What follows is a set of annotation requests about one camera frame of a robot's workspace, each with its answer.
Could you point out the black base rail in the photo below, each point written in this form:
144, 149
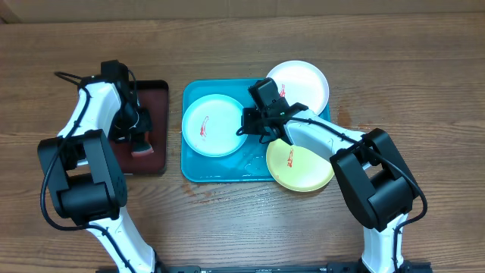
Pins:
265, 268

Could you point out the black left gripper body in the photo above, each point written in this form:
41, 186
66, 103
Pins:
133, 122

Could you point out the white plate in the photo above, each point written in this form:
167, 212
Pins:
302, 82

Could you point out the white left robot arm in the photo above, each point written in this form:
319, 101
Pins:
84, 187

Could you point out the light blue plate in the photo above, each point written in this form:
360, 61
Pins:
210, 124

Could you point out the teal plastic tray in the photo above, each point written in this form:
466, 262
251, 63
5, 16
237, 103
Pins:
246, 164

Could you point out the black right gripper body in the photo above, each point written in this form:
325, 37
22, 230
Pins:
250, 122

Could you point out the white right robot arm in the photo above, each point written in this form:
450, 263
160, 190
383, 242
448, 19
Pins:
376, 183

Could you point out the black rectangular tray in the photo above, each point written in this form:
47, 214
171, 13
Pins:
154, 96

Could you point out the yellow plate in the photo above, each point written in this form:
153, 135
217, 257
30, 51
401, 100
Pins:
297, 168

